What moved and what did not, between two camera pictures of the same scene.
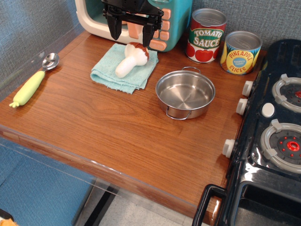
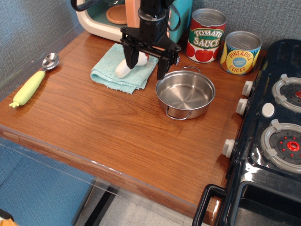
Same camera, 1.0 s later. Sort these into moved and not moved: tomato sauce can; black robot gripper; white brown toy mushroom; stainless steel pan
Moved: black robot gripper
Not moved: white brown toy mushroom; tomato sauce can; stainless steel pan
